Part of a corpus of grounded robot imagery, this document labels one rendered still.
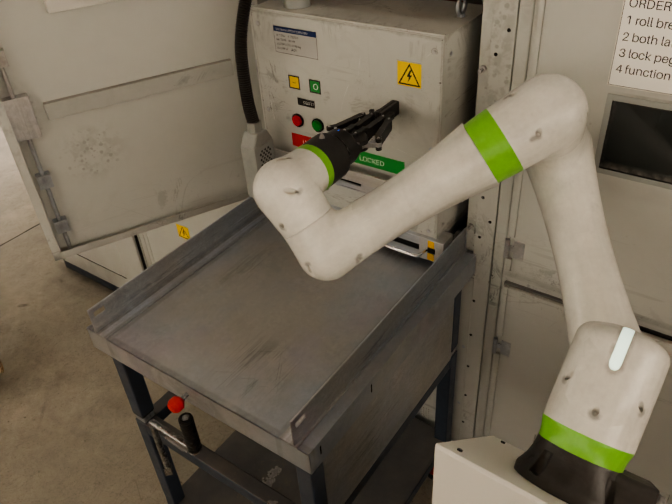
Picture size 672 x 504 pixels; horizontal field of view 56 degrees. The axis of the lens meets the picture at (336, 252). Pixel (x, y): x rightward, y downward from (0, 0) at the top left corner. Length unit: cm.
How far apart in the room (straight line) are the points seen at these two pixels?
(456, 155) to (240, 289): 68
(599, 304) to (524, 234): 39
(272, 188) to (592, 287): 55
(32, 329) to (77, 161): 142
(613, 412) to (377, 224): 45
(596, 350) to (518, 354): 76
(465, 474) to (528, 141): 50
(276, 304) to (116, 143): 59
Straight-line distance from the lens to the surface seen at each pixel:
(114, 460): 238
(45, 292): 320
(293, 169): 107
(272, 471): 199
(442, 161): 104
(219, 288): 153
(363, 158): 150
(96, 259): 297
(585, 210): 117
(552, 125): 104
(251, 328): 141
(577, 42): 127
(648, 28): 123
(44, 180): 169
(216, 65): 170
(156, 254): 254
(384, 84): 139
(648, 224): 138
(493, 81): 137
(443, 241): 149
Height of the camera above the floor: 179
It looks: 36 degrees down
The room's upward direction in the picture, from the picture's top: 4 degrees counter-clockwise
